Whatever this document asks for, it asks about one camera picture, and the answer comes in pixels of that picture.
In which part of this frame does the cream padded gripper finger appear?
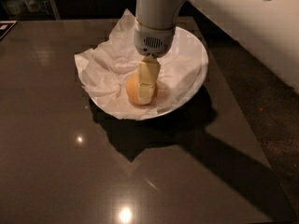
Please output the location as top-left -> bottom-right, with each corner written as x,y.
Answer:
138,56 -> 161,104

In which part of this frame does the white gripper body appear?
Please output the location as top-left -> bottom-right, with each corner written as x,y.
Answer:
134,21 -> 175,58

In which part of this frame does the orange fruit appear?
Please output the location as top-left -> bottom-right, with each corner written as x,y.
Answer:
125,73 -> 158,105

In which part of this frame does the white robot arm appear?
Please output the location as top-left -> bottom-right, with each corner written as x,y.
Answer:
134,0 -> 299,93

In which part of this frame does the white bowl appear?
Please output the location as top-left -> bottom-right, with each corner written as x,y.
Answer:
88,23 -> 209,121

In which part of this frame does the white crumpled paper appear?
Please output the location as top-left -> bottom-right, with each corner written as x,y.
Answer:
74,8 -> 200,121

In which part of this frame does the black and white tag card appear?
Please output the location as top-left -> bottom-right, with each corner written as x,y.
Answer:
0,21 -> 17,40

